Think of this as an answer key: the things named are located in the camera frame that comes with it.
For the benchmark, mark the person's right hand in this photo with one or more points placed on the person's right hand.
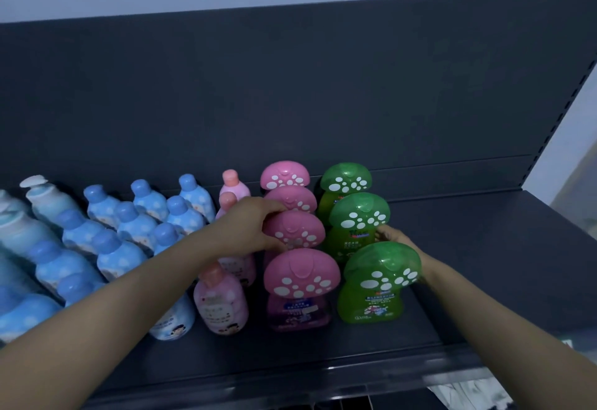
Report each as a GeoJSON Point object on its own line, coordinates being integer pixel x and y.
{"type": "Point", "coordinates": [413, 251]}

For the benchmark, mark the person's left hand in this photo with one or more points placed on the person's left hand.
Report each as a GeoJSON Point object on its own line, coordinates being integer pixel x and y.
{"type": "Point", "coordinates": [245, 230]}

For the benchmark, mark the person's left thumb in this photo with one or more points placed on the person's left thumb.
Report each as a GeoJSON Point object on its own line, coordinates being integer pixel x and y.
{"type": "Point", "coordinates": [275, 248]}

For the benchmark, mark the person's right fingers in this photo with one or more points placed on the person's right fingers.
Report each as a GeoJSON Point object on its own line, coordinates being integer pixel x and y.
{"type": "Point", "coordinates": [389, 234]}

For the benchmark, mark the pink mushroom-cap bottle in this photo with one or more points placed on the pink mushroom-cap bottle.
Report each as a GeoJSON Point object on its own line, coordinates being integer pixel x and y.
{"type": "Point", "coordinates": [293, 198]}
{"type": "Point", "coordinates": [284, 175]}
{"type": "Point", "coordinates": [298, 232]}
{"type": "Point", "coordinates": [301, 274]}

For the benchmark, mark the green mushroom-cap bottle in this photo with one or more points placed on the green mushroom-cap bottle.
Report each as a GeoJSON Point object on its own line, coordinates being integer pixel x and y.
{"type": "Point", "coordinates": [378, 274]}
{"type": "Point", "coordinates": [359, 218]}
{"type": "Point", "coordinates": [345, 178]}

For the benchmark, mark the person's right forearm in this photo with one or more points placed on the person's right forearm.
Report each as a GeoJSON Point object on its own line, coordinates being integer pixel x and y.
{"type": "Point", "coordinates": [503, 335]}

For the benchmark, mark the person's left forearm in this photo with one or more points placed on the person's left forearm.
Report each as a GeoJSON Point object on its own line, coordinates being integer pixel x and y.
{"type": "Point", "coordinates": [107, 311]}

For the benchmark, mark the pink cloud-print bottle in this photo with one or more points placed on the pink cloud-print bottle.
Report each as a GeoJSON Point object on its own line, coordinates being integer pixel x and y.
{"type": "Point", "coordinates": [240, 268]}
{"type": "Point", "coordinates": [226, 202]}
{"type": "Point", "coordinates": [221, 304]}
{"type": "Point", "coordinates": [233, 184]}

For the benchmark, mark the dark grey metal shelf board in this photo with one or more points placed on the dark grey metal shelf board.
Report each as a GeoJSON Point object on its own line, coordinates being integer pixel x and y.
{"type": "Point", "coordinates": [489, 255]}

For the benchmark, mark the group of blue cloud-print bottles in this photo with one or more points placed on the group of blue cloud-print bottles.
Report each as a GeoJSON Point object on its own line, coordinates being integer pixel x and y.
{"type": "Point", "coordinates": [116, 255]}

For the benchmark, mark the dark grey shelf back panel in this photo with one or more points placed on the dark grey shelf back panel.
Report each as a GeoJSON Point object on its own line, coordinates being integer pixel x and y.
{"type": "Point", "coordinates": [289, 87]}

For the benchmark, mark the white patterned package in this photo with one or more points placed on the white patterned package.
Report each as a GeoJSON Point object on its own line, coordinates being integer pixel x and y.
{"type": "Point", "coordinates": [466, 393]}

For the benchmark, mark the slotted dark shelf upright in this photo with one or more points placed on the slotted dark shelf upright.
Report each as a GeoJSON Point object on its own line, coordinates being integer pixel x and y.
{"type": "Point", "coordinates": [562, 115]}

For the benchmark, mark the light blue pump bottle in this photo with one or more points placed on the light blue pump bottle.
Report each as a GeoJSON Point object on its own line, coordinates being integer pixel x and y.
{"type": "Point", "coordinates": [11, 274]}
{"type": "Point", "coordinates": [8, 202]}
{"type": "Point", "coordinates": [21, 234]}
{"type": "Point", "coordinates": [49, 202]}

